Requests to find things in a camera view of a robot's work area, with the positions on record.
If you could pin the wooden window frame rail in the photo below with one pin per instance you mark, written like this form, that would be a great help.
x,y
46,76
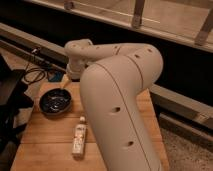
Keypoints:
x,y
187,22

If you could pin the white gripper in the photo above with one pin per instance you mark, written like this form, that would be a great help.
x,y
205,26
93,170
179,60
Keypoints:
x,y
73,71

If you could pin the blue object on floor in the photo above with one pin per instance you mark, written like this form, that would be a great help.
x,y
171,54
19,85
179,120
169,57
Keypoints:
x,y
57,77

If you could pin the black chair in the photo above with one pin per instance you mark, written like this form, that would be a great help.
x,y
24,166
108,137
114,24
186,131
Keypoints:
x,y
12,98

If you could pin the white tube bottle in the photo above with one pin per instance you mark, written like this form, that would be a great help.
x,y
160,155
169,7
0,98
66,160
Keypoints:
x,y
79,138

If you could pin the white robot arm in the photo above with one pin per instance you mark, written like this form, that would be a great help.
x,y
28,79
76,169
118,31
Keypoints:
x,y
111,77

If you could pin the dark ceramic bowl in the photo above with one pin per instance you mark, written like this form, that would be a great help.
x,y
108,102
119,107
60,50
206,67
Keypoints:
x,y
55,101

